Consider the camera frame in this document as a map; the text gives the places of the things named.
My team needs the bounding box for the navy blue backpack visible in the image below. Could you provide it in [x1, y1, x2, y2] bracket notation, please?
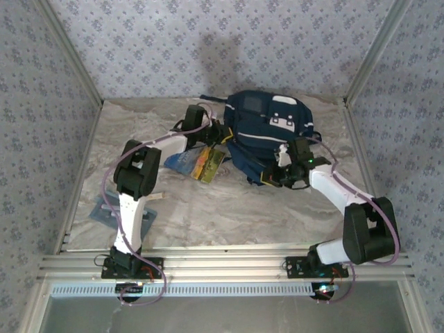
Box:
[200, 89, 322, 188]

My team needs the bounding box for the clear blue pencil pouch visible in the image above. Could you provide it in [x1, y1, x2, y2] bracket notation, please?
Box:
[89, 189, 157, 232]

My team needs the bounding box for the black controller board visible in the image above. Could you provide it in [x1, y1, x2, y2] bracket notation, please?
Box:
[310, 282, 339, 303]
[115, 282, 145, 302]

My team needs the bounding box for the aluminium side rail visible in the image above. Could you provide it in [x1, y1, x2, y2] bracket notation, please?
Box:
[55, 99, 105, 254]
[341, 99, 397, 253]

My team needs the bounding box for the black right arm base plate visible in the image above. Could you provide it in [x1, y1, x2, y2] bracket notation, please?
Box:
[284, 255, 350, 280]

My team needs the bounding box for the aluminium front frame rail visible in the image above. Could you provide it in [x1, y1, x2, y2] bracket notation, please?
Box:
[37, 246, 416, 282]

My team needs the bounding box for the grey slotted cable duct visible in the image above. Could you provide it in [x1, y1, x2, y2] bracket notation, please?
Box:
[51, 282, 315, 298]

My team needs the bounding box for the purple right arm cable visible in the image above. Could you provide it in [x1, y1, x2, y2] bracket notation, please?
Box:
[305, 135, 402, 305]

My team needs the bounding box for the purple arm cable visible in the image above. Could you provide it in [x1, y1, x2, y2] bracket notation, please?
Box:
[305, 135, 402, 305]
[102, 102, 218, 307]

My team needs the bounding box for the aluminium frame post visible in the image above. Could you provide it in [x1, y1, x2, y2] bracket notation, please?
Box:
[344, 0, 414, 105]
[34, 0, 104, 105]

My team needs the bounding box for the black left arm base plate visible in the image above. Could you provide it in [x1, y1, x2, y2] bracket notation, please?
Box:
[101, 255, 164, 280]

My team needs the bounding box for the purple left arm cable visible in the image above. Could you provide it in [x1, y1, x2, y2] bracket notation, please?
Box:
[102, 102, 218, 307]

